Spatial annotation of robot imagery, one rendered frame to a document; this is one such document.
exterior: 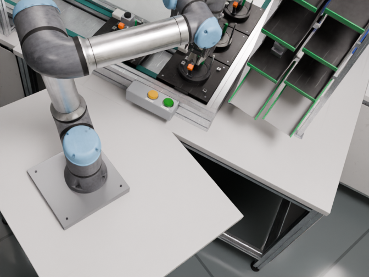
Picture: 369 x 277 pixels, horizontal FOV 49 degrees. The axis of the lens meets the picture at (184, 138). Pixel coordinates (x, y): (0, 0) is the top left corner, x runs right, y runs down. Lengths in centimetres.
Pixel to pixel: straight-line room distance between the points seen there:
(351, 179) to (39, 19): 211
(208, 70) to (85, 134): 66
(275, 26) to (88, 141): 73
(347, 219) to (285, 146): 116
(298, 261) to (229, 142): 109
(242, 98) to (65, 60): 86
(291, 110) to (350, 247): 133
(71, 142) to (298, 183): 92
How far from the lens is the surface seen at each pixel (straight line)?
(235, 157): 167
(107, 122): 167
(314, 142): 186
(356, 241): 281
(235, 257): 244
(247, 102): 165
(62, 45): 100
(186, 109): 166
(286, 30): 144
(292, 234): 197
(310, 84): 155
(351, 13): 136
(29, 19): 107
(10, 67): 213
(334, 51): 145
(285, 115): 165
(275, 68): 154
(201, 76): 172
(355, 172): 263
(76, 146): 131
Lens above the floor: 222
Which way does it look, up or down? 55 degrees down
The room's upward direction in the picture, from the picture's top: 18 degrees clockwise
